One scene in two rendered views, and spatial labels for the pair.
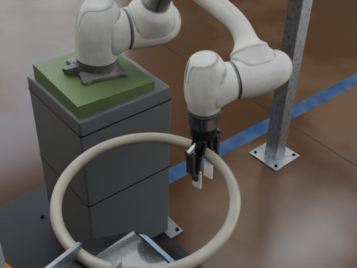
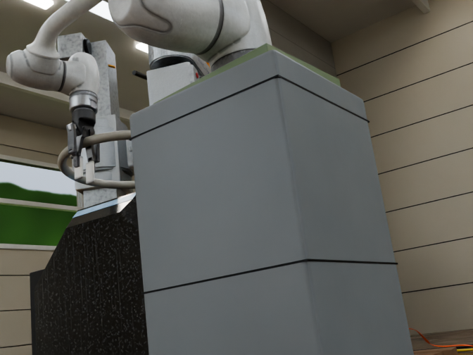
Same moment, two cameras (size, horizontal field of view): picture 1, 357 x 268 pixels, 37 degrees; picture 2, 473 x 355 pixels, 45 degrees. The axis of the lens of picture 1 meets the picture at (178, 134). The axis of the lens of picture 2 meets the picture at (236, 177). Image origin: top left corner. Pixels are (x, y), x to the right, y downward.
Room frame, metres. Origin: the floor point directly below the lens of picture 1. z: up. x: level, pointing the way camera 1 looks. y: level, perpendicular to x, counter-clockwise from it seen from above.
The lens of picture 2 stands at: (2.94, -0.05, 0.30)
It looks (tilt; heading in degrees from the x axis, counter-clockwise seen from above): 15 degrees up; 165
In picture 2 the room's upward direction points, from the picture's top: 7 degrees counter-clockwise
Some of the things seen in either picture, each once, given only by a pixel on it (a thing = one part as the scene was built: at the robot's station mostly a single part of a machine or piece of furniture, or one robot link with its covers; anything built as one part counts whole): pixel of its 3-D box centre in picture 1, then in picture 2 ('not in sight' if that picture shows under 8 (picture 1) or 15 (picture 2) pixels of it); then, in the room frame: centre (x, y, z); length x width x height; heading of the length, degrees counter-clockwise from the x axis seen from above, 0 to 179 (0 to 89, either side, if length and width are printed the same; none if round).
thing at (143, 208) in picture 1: (104, 160); (274, 277); (1.75, 0.31, 0.40); 0.50 x 0.50 x 0.80; 40
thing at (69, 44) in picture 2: not in sight; (74, 49); (-0.17, -0.11, 2.00); 0.20 x 0.18 x 0.15; 42
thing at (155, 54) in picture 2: not in sight; (194, 86); (0.11, 0.52, 1.62); 0.96 x 0.25 x 0.17; 154
